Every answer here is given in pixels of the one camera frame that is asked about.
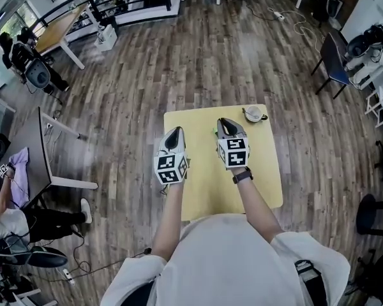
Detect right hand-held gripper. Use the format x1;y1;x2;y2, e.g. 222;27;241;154
216;117;252;171

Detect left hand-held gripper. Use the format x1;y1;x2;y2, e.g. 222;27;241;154
153;126;190;186

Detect person's right forearm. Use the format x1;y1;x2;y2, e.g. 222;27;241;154
233;167;285;245

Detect person's left forearm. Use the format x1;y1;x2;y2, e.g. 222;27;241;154
151;183;186;262

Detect black wristwatch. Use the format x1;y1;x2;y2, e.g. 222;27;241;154
232;167;254;185

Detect yellow table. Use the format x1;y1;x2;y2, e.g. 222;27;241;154
163;104;283;222

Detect person's white shirt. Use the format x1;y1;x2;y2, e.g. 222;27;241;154
100;213;352;306

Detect dark blue chair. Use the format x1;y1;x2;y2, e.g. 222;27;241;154
310;31;352;100

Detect dark desk with white legs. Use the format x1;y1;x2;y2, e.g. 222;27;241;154
0;106;99;210

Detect white open box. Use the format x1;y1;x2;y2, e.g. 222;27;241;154
93;24;119;54

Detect white floor power strip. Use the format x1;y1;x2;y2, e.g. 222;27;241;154
61;267;77;287

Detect black round stool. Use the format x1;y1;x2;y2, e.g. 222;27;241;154
355;193;383;237

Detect purple cloth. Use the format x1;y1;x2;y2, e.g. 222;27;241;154
6;147;31;207

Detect white step stool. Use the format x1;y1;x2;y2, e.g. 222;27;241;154
364;85;383;129

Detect black office chair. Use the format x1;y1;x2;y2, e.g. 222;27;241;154
0;234;68;274

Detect grey office chair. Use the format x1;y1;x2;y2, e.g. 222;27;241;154
24;58;54;94

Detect white robot equipment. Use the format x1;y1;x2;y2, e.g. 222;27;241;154
343;18;383;91

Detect wooden table with white legs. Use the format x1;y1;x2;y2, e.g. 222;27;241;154
34;3;95;71

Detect white bowl with dark handle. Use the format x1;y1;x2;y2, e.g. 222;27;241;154
241;105;269;124

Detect white power strip with cable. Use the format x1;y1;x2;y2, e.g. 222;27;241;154
246;4;326;41

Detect black shoulder strap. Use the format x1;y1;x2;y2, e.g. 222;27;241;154
293;259;330;306

